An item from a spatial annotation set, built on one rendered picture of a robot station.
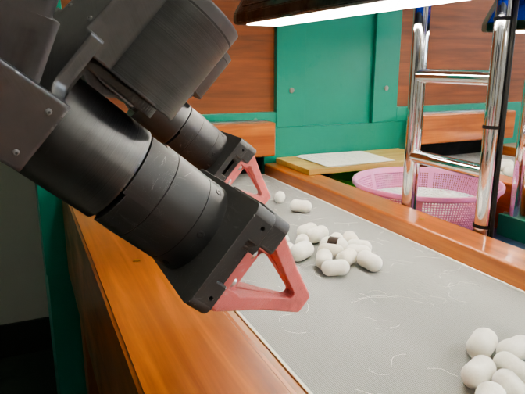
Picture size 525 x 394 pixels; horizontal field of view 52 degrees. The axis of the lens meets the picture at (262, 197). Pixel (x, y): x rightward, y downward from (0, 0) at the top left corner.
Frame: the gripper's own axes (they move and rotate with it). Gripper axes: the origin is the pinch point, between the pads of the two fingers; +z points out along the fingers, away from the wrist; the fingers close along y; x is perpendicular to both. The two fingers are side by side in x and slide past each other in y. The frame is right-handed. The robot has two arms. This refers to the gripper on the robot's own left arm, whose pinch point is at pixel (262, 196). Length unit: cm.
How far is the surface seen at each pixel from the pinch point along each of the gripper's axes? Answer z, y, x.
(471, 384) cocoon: 5.2, -34.9, 3.8
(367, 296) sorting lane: 7.9, -17.7, 2.5
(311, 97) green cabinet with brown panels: 18, 45, -28
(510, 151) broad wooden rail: 70, 39, -54
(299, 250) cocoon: 5.2, -6.3, 2.7
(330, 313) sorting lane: 3.8, -19.3, 6.2
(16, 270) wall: 8, 125, 61
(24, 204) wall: -3, 125, 41
